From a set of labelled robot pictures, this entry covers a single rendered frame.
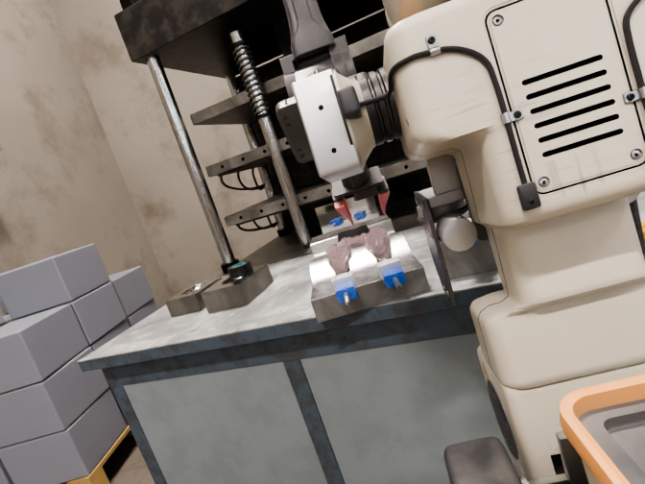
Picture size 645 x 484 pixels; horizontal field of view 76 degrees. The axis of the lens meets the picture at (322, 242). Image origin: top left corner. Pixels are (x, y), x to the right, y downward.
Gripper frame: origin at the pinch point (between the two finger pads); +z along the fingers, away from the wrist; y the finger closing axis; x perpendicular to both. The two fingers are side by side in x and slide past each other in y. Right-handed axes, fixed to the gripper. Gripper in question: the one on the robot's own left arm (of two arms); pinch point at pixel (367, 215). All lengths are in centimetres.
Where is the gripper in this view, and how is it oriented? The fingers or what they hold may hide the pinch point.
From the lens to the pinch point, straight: 90.1
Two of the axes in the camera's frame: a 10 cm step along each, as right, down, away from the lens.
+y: -9.5, 2.9, 1.4
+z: 3.1, 7.4, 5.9
